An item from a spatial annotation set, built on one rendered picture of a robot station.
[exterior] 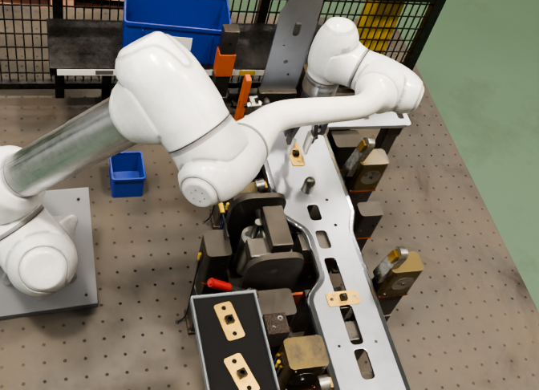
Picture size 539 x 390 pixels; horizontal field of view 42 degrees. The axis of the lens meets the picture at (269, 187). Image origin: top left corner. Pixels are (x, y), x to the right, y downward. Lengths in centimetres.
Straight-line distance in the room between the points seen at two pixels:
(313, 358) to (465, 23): 343
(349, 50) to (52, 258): 82
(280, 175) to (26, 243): 70
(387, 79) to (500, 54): 297
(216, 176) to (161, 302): 83
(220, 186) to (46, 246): 55
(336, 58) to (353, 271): 53
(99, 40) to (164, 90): 99
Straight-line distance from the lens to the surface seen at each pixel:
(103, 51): 213
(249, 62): 218
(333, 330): 168
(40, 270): 163
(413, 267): 180
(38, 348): 191
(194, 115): 120
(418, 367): 208
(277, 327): 153
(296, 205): 186
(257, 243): 156
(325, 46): 167
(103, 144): 134
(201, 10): 221
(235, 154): 123
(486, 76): 434
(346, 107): 153
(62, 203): 188
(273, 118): 139
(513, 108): 422
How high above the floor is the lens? 241
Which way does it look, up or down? 49 degrees down
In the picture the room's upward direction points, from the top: 18 degrees clockwise
